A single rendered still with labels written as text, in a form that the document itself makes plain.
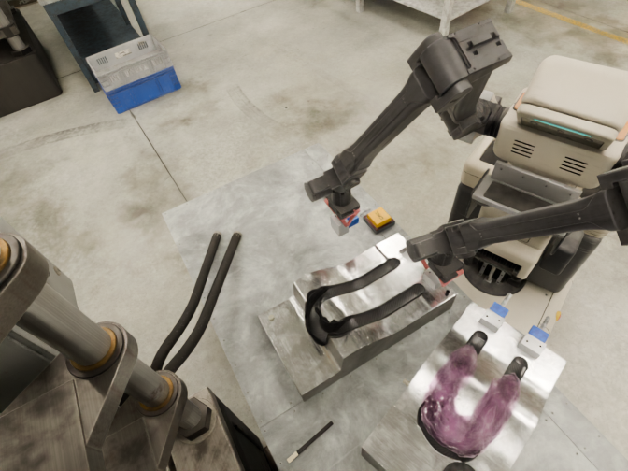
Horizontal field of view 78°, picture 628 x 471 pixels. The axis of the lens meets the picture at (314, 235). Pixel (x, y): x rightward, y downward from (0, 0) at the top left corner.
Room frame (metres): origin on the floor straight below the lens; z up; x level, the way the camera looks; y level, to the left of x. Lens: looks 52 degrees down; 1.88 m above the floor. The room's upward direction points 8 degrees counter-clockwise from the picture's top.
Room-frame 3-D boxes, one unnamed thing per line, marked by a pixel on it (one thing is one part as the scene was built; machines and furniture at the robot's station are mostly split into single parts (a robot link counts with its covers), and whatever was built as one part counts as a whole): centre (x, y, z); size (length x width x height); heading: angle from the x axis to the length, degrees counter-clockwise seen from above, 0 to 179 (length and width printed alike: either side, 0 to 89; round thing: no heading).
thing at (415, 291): (0.51, -0.11, 0.92); 0.35 x 0.16 x 0.09; 114
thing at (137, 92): (3.37, 1.34, 0.11); 0.61 x 0.41 x 0.22; 117
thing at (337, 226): (0.78, -0.13, 0.94); 0.13 x 0.05 x 0.05; 114
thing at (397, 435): (0.22, -0.31, 0.86); 0.50 x 0.26 x 0.11; 131
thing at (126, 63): (3.37, 1.34, 0.28); 0.61 x 0.41 x 0.15; 117
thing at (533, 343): (0.36, -0.55, 0.86); 0.13 x 0.05 x 0.05; 131
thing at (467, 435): (0.23, -0.31, 0.90); 0.26 x 0.18 x 0.08; 131
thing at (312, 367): (0.51, -0.09, 0.87); 0.50 x 0.26 x 0.14; 114
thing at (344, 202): (0.76, -0.09, 1.06); 0.10 x 0.07 x 0.07; 24
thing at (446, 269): (0.55, -0.32, 1.02); 0.10 x 0.07 x 0.07; 23
